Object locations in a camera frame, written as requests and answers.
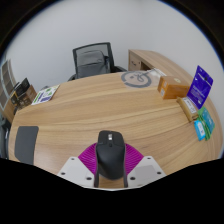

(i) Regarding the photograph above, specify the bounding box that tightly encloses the small brown labelled box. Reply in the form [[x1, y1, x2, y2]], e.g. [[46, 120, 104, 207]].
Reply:
[[176, 96, 199, 123]]

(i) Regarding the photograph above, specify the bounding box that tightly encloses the black cardboard box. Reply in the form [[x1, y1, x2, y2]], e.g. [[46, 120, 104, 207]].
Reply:
[[14, 77, 32, 98]]

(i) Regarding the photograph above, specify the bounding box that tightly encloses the small brown cardboard box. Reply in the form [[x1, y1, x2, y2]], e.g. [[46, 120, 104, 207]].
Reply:
[[9, 93, 20, 113]]

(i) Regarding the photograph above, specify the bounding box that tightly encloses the grey backpack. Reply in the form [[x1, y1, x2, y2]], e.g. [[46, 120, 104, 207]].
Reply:
[[76, 49, 111, 79]]

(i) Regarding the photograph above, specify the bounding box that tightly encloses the clear bag with grey ring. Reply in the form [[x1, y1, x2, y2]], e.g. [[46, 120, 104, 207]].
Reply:
[[120, 68, 164, 89]]

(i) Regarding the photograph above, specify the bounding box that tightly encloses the black leather office chair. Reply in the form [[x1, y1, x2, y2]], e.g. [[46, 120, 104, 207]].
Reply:
[[0, 119, 13, 159]]

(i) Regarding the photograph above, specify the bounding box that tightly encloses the white green printed leaflet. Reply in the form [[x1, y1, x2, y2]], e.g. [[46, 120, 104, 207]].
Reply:
[[31, 84, 61, 106]]

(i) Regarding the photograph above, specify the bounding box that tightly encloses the wooden glass-door cabinet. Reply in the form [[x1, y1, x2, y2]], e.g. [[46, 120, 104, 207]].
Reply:
[[0, 59, 18, 111]]

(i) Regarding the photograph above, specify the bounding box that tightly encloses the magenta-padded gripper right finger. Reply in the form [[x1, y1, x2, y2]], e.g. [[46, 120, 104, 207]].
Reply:
[[123, 142, 167, 188]]

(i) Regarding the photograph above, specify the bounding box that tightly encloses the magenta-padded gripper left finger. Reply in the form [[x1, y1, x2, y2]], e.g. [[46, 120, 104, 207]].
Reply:
[[56, 142, 101, 188]]

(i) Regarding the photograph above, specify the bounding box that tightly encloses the small blue packet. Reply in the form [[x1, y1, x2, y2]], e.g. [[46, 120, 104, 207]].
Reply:
[[193, 119, 207, 142]]

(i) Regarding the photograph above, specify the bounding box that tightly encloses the black mesh office chair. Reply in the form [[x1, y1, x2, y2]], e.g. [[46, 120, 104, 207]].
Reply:
[[67, 41, 128, 82]]

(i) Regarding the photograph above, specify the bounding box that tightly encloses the orange cardboard box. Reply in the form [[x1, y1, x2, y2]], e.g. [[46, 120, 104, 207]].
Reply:
[[157, 75, 191, 100]]

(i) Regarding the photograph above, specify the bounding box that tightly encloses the wooden side desk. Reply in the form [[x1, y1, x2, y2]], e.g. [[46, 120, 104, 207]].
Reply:
[[127, 49, 201, 88]]

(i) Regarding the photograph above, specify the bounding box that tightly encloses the purple card package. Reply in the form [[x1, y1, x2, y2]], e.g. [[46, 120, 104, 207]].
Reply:
[[186, 65, 214, 110]]

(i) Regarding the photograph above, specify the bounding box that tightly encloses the dark grey computer mouse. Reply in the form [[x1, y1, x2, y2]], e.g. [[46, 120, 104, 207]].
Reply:
[[95, 130, 127, 181]]

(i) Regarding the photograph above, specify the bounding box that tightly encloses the dark grey mouse pad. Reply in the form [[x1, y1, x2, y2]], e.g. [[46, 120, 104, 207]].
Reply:
[[14, 125, 40, 166]]

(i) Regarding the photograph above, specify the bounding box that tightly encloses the green packet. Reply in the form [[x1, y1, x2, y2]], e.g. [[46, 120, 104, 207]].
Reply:
[[197, 106, 216, 141]]

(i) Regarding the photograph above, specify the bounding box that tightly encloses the large brown cardboard box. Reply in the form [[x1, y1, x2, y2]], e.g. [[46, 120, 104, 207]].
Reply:
[[16, 84, 38, 108]]

